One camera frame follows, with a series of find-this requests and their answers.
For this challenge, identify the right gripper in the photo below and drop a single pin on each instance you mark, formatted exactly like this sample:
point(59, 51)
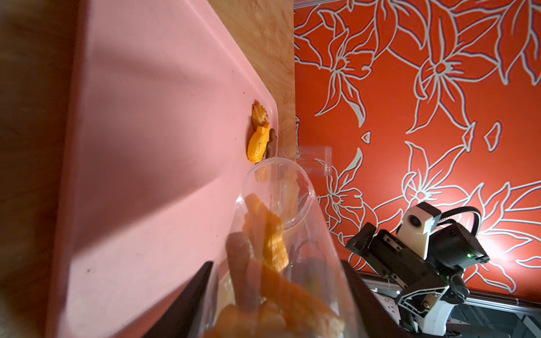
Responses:
point(422, 287)

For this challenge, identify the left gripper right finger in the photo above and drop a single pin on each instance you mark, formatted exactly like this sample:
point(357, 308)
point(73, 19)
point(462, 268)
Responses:
point(374, 321)

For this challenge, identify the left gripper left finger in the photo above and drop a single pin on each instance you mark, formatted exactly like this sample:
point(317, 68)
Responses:
point(181, 318)

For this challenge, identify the clear cookie jar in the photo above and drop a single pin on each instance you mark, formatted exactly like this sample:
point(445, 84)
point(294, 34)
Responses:
point(315, 160)
point(279, 274)

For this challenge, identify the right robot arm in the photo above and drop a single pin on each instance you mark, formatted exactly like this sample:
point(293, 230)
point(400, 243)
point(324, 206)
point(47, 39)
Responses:
point(427, 257)

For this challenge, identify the brown star cookie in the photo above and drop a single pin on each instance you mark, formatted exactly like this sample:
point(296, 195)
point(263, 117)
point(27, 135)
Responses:
point(272, 144)

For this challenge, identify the yellow round cookie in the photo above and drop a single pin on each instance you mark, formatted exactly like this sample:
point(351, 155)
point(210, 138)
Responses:
point(258, 143)

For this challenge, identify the yellow swirl cookie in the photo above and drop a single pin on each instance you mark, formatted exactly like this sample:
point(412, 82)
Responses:
point(259, 115)

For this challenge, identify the pink plastic tray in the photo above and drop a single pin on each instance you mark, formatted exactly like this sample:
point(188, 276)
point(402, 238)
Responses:
point(154, 161)

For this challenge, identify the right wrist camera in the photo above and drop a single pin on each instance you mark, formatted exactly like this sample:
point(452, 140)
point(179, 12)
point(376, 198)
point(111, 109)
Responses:
point(416, 227)

